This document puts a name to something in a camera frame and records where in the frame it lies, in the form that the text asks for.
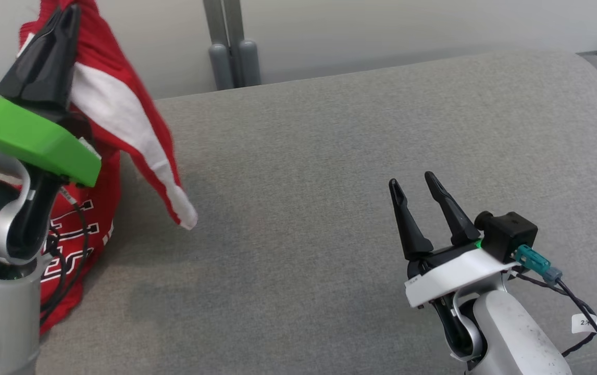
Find white cable label tag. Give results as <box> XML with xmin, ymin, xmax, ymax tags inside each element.
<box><xmin>572</xmin><ymin>314</ymin><xmax>597</xmax><ymax>334</ymax></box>

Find red shorts with white trim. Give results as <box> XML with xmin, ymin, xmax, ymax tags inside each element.
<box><xmin>19</xmin><ymin>0</ymin><xmax>198</xmax><ymax>231</ymax></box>

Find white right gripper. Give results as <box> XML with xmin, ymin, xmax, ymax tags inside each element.
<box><xmin>389</xmin><ymin>172</ymin><xmax>519</xmax><ymax>309</ymax></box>

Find black right cable teal plug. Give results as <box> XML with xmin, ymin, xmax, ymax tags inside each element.
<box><xmin>507</xmin><ymin>245</ymin><xmax>597</xmax><ymax>375</ymax></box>

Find black left cable teal plug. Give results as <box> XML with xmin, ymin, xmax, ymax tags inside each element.
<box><xmin>40</xmin><ymin>198</ymin><xmax>94</xmax><ymax>330</ymax></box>

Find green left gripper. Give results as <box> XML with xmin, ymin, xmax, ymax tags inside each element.
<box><xmin>0</xmin><ymin>5</ymin><xmax>102</xmax><ymax>188</ymax></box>

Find black cable teal plug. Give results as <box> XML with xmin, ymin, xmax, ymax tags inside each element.
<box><xmin>507</xmin><ymin>245</ymin><xmax>597</xmax><ymax>375</ymax></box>
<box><xmin>40</xmin><ymin>198</ymin><xmax>94</xmax><ymax>330</ymax></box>

